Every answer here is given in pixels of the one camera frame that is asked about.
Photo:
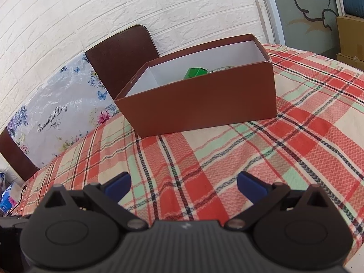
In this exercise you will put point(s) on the brown headboard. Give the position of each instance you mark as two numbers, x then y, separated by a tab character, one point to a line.
122	57

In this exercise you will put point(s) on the red plaid blanket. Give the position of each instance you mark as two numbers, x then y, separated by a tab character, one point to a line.
227	162

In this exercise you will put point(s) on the frosted glass door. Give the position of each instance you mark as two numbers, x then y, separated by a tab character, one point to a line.
304	8

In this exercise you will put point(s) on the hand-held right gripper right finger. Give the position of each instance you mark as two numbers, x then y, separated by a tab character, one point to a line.
251	187

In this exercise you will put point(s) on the floral plastic bedding bag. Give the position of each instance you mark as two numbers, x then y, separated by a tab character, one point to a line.
62	119

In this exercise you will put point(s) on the tan cardboard carton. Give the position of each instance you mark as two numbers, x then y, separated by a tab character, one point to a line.
351	39

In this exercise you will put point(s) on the clear bag of cotton swabs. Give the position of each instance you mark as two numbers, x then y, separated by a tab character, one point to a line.
221	69

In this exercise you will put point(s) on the small green box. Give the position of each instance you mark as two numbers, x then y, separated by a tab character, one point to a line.
196	73

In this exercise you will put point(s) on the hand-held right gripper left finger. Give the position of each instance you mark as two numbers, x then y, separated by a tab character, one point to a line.
118	186

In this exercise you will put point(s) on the blue and white packet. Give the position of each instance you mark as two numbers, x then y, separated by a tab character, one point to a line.
7	199

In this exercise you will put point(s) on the brown cardboard box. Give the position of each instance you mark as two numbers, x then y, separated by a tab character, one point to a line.
204	102

